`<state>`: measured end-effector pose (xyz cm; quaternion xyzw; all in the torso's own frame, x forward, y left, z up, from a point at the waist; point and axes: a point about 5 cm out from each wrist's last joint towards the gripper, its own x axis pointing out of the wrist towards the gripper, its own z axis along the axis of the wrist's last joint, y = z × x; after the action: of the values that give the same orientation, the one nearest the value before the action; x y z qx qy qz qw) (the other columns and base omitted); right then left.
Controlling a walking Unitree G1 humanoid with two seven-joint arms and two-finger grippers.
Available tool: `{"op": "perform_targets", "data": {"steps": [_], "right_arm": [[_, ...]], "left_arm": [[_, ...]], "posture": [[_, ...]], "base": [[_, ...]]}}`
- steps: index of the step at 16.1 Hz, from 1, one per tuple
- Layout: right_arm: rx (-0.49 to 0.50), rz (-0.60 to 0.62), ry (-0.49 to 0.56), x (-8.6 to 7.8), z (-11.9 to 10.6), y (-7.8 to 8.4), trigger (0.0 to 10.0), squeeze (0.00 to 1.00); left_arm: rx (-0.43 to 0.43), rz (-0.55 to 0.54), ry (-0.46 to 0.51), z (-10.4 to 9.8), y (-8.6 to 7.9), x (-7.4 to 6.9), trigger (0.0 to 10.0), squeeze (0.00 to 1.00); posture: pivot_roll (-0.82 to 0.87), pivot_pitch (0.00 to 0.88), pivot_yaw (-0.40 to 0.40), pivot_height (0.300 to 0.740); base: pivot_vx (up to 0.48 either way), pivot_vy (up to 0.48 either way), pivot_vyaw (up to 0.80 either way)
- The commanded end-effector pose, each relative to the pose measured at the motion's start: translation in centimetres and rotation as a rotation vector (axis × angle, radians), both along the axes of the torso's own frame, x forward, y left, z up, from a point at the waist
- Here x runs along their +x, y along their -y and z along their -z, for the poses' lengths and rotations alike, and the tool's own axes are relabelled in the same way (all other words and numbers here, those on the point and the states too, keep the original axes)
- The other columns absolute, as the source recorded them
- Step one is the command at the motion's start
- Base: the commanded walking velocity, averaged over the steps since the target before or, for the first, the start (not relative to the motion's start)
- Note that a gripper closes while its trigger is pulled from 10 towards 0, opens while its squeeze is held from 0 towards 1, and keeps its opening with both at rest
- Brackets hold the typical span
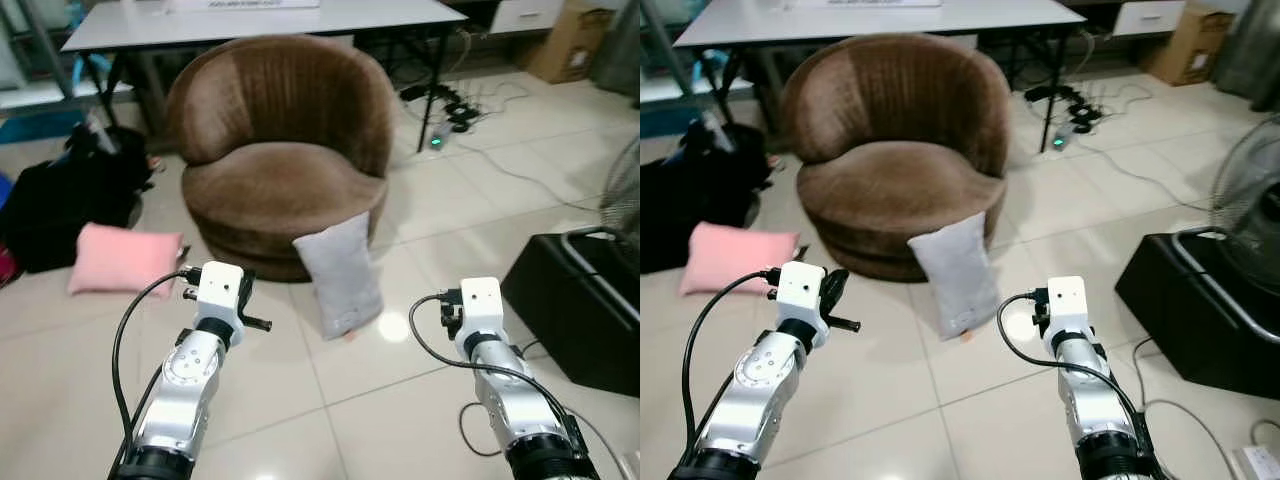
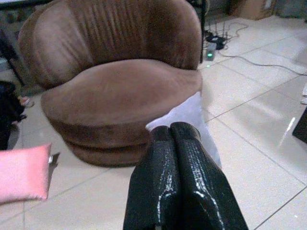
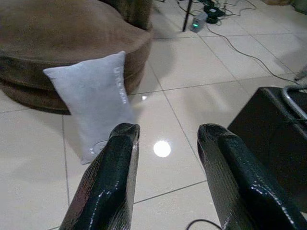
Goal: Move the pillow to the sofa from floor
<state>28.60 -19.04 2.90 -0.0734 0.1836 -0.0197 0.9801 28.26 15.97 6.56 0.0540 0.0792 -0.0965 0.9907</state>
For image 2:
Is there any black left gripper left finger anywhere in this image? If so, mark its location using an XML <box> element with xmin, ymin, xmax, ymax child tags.
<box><xmin>123</xmin><ymin>125</ymin><xmax>183</xmax><ymax>230</ymax></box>

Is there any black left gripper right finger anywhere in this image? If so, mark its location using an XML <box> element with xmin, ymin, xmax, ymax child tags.
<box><xmin>170</xmin><ymin>121</ymin><xmax>249</xmax><ymax>230</ymax></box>

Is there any grey pillow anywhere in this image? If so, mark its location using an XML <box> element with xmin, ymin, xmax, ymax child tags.
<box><xmin>145</xmin><ymin>92</ymin><xmax>223</xmax><ymax>168</ymax></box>

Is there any brown suede round sofa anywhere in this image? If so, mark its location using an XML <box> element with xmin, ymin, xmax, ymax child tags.
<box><xmin>18</xmin><ymin>0</ymin><xmax>203</xmax><ymax>168</ymax></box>

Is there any pink pillow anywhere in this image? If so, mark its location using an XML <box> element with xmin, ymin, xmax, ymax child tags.
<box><xmin>0</xmin><ymin>143</ymin><xmax>53</xmax><ymax>204</ymax></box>

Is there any black box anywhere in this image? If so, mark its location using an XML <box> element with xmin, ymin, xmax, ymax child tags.
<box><xmin>292</xmin><ymin>109</ymin><xmax>307</xmax><ymax>144</ymax></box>

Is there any power strip with green light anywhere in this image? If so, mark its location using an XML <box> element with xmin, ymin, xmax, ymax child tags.
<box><xmin>205</xmin><ymin>44</ymin><xmax>216</xmax><ymax>60</ymax></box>

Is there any pink shoe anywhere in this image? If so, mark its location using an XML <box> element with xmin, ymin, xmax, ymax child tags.
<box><xmin>20</xmin><ymin>95</ymin><xmax>35</xmax><ymax>107</ymax></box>

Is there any black metal pole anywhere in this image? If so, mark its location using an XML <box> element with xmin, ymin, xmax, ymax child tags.
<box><xmin>200</xmin><ymin>0</ymin><xmax>207</xmax><ymax>64</ymax></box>

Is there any black bag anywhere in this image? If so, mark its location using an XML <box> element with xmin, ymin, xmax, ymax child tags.
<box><xmin>0</xmin><ymin>80</ymin><xmax>27</xmax><ymax>150</ymax></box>

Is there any cardboard box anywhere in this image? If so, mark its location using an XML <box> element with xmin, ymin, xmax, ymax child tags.
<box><xmin>227</xmin><ymin>0</ymin><xmax>276</xmax><ymax>21</ymax></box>

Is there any thin dark floor cable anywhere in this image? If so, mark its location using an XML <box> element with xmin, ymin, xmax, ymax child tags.
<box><xmin>215</xmin><ymin>51</ymin><xmax>307</xmax><ymax>76</ymax></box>

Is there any coiled black cable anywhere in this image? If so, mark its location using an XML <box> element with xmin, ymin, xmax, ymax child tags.
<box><xmin>205</xmin><ymin>35</ymin><xmax>227</xmax><ymax>50</ymax></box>

